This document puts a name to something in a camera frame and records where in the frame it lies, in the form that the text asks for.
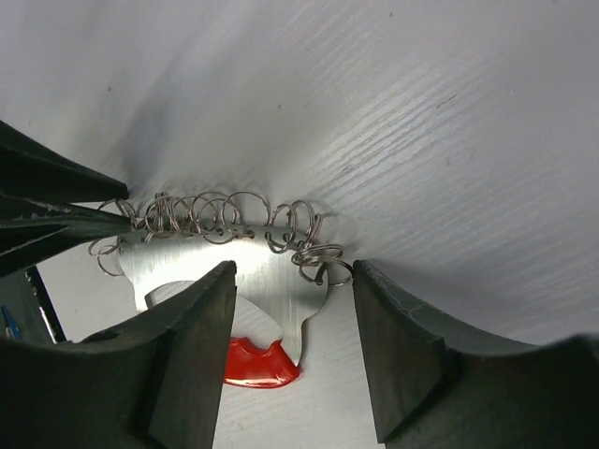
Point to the metal key organizer red handle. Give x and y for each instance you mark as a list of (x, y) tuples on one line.
[(283, 267)]

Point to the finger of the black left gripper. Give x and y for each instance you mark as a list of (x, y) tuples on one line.
[(33, 230), (30, 169)]

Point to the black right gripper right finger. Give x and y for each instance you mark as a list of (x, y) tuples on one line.
[(437, 382)]

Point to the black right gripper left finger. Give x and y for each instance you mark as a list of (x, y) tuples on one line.
[(153, 381)]

